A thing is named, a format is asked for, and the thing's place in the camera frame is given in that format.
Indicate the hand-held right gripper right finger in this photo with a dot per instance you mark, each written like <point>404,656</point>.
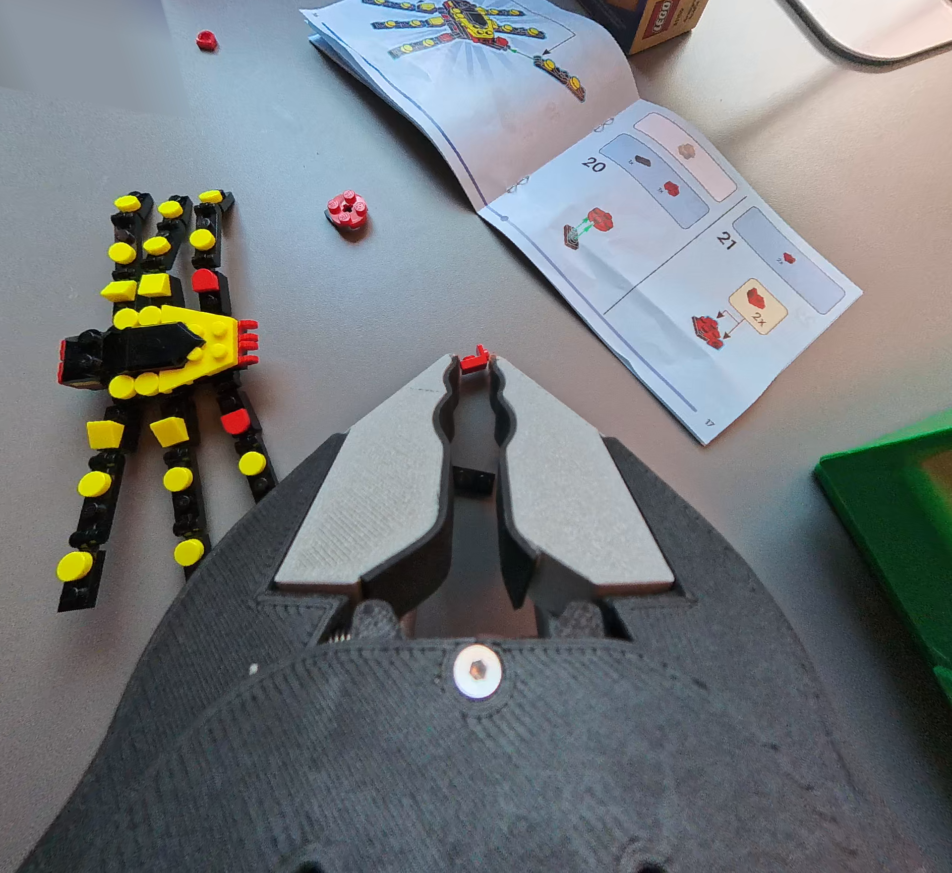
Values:
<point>580,501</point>

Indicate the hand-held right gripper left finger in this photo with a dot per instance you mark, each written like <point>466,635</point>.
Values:
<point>364,501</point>

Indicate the small red lego bracket piece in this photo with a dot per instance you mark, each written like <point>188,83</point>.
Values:
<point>474,363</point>

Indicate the small black lego brick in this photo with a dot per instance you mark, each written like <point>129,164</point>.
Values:
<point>472,480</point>

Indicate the black yellow lego spider model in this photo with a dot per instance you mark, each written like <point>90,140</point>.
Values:
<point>149,349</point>

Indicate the red round lego plate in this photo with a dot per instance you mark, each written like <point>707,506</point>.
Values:
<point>347,210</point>

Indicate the open lego instruction booklet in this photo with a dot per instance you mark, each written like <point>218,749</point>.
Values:
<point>520,107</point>

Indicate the small red round lego stud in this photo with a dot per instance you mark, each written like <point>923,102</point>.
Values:
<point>207,40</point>

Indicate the green plastic bin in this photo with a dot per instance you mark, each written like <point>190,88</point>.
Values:
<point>900,516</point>

